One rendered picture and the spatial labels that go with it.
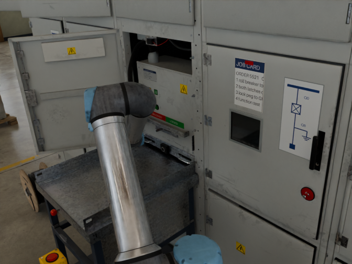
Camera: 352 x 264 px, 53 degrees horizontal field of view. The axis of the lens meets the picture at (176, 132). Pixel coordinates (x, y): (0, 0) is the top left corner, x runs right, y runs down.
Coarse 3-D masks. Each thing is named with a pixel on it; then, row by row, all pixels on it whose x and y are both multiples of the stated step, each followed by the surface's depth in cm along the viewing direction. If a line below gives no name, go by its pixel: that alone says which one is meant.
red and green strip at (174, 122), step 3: (153, 114) 215; (156, 114) 213; (159, 114) 211; (156, 117) 214; (159, 117) 212; (162, 117) 209; (165, 117) 207; (168, 117) 205; (165, 120) 208; (168, 120) 206; (171, 120) 203; (174, 120) 201; (171, 123) 204; (174, 123) 202; (177, 123) 200; (180, 123) 198; (183, 123) 196; (180, 126) 199; (183, 126) 197
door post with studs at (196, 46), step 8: (200, 16) 155; (200, 24) 157; (200, 32) 158; (200, 40) 160; (192, 48) 166; (200, 48) 162; (192, 56) 167; (200, 56) 163; (192, 64) 170; (200, 64) 165; (192, 72) 171; (200, 72) 167; (192, 80) 173; (200, 80) 168; (200, 88) 170; (192, 96) 175; (200, 96) 172; (200, 104) 174; (200, 112) 176; (200, 120) 178; (200, 128) 180; (200, 136) 182; (200, 144) 184; (200, 152) 186; (200, 160) 188; (200, 168) 190; (200, 176) 193; (200, 184) 195; (200, 192) 198; (200, 200) 200; (200, 208) 203; (200, 216) 205; (200, 224) 208; (200, 232) 211
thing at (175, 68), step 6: (144, 60) 213; (162, 60) 211; (168, 60) 210; (174, 60) 209; (180, 60) 209; (186, 60) 208; (156, 66) 198; (162, 66) 198; (168, 66) 198; (174, 66) 197; (180, 66) 196; (186, 66) 196; (180, 72) 184; (186, 72) 184
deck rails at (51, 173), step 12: (84, 156) 210; (96, 156) 216; (48, 168) 196; (60, 168) 201; (72, 168) 206; (192, 168) 193; (36, 180) 193; (48, 180) 196; (168, 180) 183; (180, 180) 189; (144, 192) 174; (156, 192) 179; (96, 216) 158; (108, 216) 162; (84, 228) 157
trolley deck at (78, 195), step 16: (144, 160) 212; (160, 160) 211; (64, 176) 200; (80, 176) 199; (96, 176) 198; (144, 176) 196; (160, 176) 195; (192, 176) 193; (48, 192) 186; (64, 192) 185; (80, 192) 184; (96, 192) 184; (160, 192) 181; (176, 192) 185; (64, 208) 172; (80, 208) 172; (96, 208) 171; (80, 224) 161; (112, 224) 161; (96, 240) 158
